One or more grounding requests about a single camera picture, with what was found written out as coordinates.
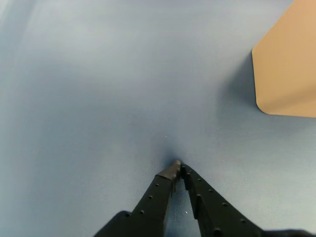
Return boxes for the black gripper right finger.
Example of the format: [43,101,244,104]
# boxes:
[181,164,270,237]

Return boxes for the tan metal box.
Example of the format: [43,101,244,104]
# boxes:
[251,0,316,118]

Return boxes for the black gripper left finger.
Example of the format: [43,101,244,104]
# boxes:
[93,159,183,237]

